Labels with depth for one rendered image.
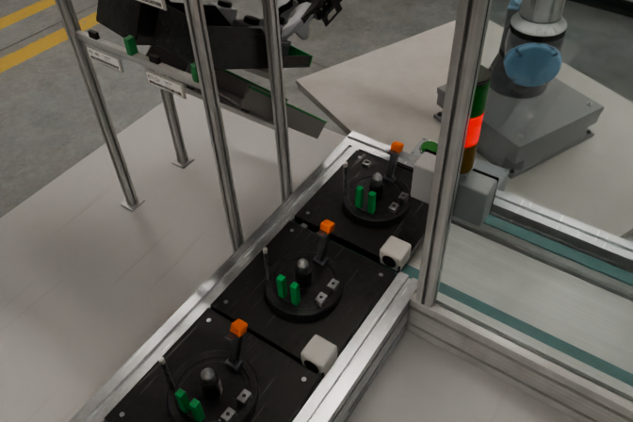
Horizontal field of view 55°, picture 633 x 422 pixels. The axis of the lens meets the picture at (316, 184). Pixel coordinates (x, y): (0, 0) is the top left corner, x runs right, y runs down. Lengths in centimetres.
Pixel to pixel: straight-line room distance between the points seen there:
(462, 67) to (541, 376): 56
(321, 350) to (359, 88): 93
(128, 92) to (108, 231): 204
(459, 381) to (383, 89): 89
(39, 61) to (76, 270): 261
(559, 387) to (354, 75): 105
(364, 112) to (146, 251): 68
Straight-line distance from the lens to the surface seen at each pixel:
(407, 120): 163
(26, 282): 140
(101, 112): 129
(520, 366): 110
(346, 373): 103
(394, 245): 114
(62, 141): 319
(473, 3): 72
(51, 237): 146
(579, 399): 111
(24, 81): 374
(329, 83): 176
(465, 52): 74
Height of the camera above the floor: 185
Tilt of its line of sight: 44 degrees down
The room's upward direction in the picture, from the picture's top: 2 degrees counter-clockwise
